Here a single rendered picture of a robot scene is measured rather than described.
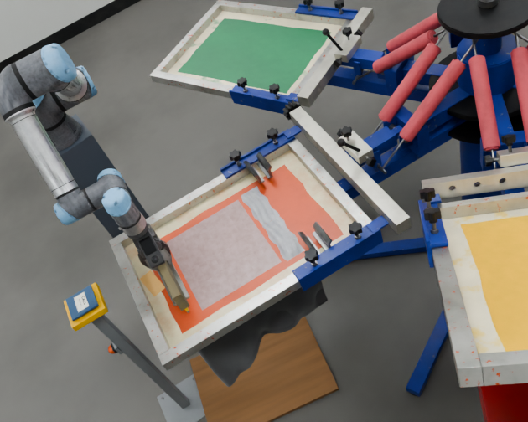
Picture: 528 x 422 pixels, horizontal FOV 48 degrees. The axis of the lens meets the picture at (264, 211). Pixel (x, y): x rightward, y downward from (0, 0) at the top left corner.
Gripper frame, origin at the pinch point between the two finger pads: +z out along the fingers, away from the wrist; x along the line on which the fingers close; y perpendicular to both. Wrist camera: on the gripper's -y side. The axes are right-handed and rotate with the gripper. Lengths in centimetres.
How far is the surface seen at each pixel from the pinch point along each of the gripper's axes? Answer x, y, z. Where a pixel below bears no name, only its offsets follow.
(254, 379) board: -2, 2, 102
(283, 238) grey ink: -38.7, -9.9, 7.6
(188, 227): -13.3, 17.5, 8.5
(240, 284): -18.3, -16.2, 8.3
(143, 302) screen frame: 11.7, -4.6, 4.9
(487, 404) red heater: -52, -92, -7
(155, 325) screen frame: 11.2, -15.1, 4.8
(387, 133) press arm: -88, -1, 0
